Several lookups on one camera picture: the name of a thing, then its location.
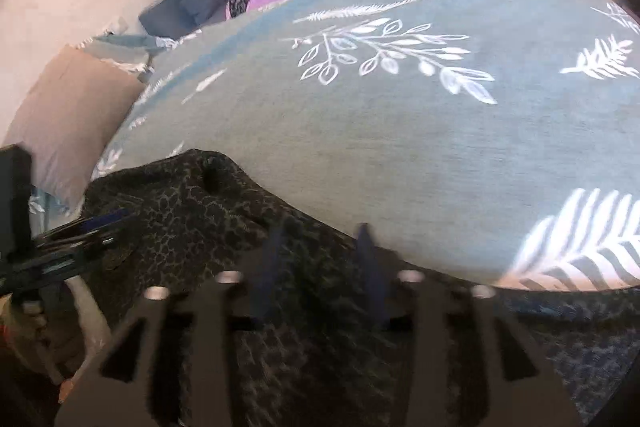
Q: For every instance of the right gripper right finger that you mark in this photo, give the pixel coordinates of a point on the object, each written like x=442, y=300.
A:
x=465, y=359

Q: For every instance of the dark leopard print pants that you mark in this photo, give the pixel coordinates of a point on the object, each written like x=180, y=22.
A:
x=322, y=358

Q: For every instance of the beige pillow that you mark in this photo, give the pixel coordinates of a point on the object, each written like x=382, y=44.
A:
x=67, y=119

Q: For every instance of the teal leaf print bedspread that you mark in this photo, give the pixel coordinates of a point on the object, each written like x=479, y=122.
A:
x=497, y=140

